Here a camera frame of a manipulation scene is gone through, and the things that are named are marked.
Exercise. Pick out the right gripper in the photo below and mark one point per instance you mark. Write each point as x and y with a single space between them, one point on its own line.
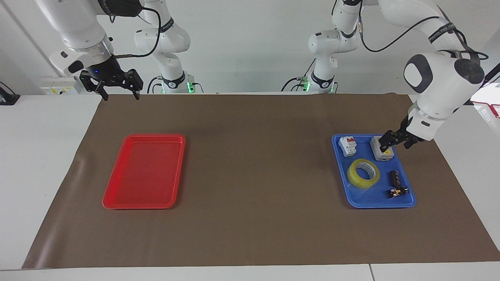
104 70

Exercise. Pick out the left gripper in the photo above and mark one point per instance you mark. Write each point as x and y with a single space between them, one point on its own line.
406 125

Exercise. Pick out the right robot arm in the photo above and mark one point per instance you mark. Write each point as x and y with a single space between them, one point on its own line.
80 27

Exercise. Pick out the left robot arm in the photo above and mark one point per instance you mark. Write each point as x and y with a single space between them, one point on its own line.
445 78

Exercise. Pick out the yellow tape roll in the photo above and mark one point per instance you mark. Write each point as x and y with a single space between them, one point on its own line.
353 175

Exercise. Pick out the grey junction box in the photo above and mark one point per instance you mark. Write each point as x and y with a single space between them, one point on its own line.
384 155

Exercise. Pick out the black terminal block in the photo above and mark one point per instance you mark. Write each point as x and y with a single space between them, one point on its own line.
394 178

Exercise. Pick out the black and yellow connector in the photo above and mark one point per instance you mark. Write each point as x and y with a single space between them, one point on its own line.
397 191

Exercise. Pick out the white circuit breaker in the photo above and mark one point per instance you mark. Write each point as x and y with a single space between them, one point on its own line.
347 147

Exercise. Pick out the blue plastic tray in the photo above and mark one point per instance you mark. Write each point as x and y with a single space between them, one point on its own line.
383 197

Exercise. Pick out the red plastic tray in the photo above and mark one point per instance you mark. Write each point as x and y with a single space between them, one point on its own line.
144 171

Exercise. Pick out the white wall socket strip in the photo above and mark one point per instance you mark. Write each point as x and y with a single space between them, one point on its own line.
58 86

